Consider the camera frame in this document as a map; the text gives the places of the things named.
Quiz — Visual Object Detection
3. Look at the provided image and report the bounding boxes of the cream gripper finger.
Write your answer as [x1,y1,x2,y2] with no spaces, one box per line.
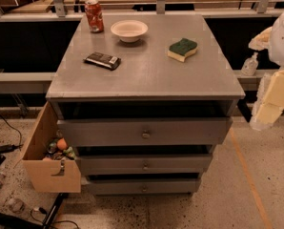
[255,69,284,124]
[250,73,272,131]

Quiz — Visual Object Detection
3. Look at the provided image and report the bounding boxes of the dark rxbar chocolate bar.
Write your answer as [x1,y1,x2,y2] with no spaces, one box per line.
[84,52,121,71]

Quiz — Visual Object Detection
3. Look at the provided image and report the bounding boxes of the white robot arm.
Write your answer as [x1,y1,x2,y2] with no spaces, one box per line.
[249,11,284,131]

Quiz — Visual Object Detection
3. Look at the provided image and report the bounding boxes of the clear sanitizer bottle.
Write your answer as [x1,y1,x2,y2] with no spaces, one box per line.
[241,52,258,76]

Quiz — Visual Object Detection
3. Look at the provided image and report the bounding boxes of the top grey drawer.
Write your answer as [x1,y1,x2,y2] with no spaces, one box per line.
[57,117,232,147]

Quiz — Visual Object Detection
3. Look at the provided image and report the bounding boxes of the grey drawer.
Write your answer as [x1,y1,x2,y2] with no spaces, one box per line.
[57,117,232,147]
[76,154,213,176]
[89,178,201,195]

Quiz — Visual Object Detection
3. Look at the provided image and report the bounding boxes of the middle grey drawer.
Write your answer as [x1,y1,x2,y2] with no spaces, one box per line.
[76,154,213,176]

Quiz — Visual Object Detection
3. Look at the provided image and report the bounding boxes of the green yellow sponge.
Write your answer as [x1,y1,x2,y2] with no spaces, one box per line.
[168,38,197,62]

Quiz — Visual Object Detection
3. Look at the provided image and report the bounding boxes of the grey drawer cabinet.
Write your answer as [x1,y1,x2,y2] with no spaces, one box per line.
[47,13,244,184]

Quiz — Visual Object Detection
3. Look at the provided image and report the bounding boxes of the bottom grey drawer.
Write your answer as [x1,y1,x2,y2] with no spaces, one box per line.
[89,178,201,195]

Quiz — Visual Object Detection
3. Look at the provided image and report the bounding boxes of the white bowl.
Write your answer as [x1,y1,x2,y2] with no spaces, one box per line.
[111,20,148,43]

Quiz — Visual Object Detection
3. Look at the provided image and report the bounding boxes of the orange fruit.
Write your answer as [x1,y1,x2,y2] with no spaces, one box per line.
[56,138,68,150]

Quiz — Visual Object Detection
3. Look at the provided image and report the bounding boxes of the red soda can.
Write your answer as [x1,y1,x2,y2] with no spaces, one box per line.
[85,0,104,33]

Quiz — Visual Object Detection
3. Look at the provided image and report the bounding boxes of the wooden open side drawer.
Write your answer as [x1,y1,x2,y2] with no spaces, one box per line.
[21,102,81,193]

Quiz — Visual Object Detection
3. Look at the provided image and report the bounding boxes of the black floor stand base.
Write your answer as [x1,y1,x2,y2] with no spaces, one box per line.
[0,193,68,229]

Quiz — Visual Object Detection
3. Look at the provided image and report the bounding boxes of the black cable on floor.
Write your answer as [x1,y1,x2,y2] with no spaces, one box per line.
[0,108,24,154]

